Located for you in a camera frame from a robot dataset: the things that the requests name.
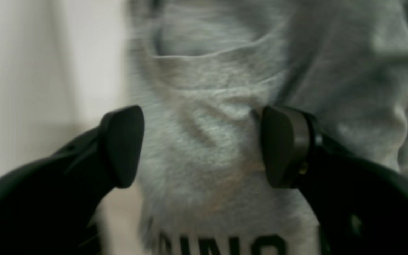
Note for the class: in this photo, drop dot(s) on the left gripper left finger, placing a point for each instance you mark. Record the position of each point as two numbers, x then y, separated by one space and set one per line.
47 207

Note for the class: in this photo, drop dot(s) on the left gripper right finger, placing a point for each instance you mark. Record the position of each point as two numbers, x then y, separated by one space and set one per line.
361 206

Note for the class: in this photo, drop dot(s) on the grey t-shirt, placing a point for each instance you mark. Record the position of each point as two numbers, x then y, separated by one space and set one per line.
204 70

